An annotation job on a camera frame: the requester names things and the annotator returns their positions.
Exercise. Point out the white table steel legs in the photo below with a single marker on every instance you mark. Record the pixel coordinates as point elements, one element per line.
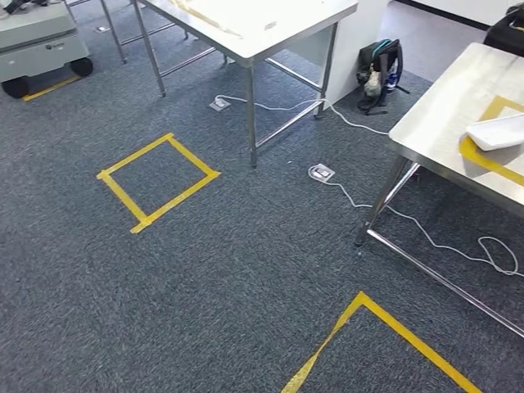
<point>266,27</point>

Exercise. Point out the silver floor socket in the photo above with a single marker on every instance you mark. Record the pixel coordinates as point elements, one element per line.
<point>220,103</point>
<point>101,29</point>
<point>321,173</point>

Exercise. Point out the yellow floor tape square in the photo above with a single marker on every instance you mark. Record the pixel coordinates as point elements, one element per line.
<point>122,195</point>
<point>409,336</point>

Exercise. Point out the black backpack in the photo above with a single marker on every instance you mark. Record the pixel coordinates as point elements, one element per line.
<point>378,70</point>

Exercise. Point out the white curved plastic part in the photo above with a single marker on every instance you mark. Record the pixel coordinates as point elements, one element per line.
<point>499,133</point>

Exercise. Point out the stainless steel workbench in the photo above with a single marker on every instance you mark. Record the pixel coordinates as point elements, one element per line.
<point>442,119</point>

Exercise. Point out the black hard carry case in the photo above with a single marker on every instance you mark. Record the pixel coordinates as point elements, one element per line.
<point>505,35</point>

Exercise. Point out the yellow tape on workbench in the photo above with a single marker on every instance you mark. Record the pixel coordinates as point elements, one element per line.
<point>470,153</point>

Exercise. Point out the steel leg table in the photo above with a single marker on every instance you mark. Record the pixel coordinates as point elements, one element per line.
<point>113,32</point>

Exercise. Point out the grey wheeled mobile base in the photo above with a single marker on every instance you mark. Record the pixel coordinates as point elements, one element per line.
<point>37,43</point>

